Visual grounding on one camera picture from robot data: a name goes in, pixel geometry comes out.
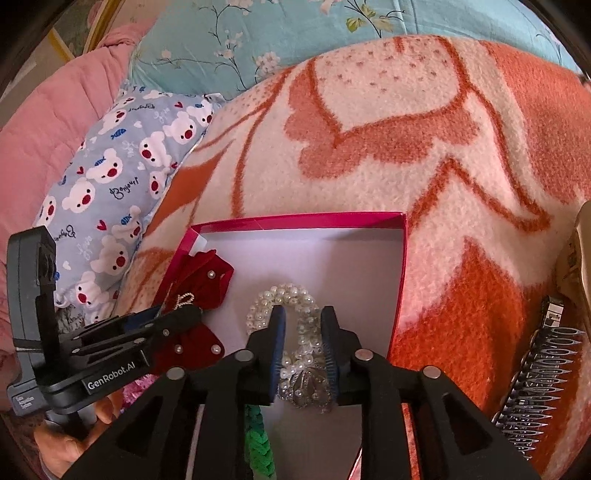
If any gold picture frame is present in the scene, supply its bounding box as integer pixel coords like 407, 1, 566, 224
48, 0, 124, 63

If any white pearl bracelet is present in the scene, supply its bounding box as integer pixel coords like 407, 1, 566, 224
244, 282, 334, 410

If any blue floral pillow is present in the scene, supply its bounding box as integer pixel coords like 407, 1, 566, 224
128, 0, 580, 99

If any black hair comb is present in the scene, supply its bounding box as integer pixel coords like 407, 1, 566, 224
492, 326, 583, 460

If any beige claw hair clip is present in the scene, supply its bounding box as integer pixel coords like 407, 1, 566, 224
556, 201, 591, 335

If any dark red velvet bow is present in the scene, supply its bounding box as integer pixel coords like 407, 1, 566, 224
150, 249, 235, 375

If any silver wrist watch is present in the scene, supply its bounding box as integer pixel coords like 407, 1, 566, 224
541, 296, 565, 329

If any pink quilt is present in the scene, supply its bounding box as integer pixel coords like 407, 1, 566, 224
0, 20, 154, 412

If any red shallow gift box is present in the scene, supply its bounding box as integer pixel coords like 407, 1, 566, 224
156, 212, 407, 479

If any green braided bracelet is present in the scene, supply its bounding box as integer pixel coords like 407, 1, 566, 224
243, 404, 278, 480

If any orange white fleece blanket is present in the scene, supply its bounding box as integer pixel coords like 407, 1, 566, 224
110, 34, 591, 480

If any bear print blue pillow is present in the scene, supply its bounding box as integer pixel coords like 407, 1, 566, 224
36, 83, 225, 324

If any pink ribbon flower scrunchie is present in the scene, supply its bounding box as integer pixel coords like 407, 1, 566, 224
122, 374, 157, 410

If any left hand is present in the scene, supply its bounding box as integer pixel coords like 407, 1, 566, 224
34, 390, 123, 479

